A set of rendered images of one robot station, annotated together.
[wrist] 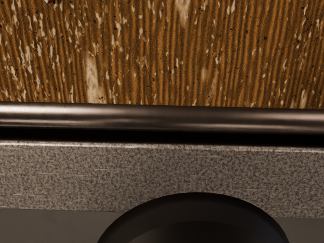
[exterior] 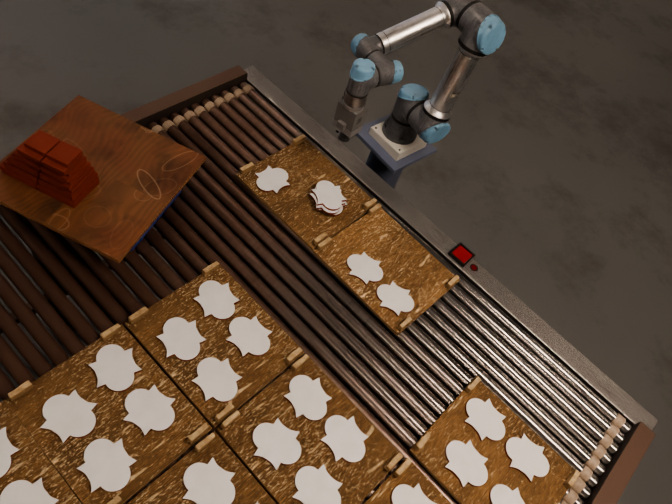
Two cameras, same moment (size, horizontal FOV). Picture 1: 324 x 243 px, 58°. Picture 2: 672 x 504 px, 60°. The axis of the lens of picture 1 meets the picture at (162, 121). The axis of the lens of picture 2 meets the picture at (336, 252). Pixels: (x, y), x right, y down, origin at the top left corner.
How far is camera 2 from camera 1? 210 cm
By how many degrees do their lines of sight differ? 20
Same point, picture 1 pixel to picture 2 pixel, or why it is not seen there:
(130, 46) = (335, 178)
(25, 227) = (513, 281)
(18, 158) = (375, 188)
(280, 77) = (319, 157)
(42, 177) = (375, 182)
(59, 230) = (491, 260)
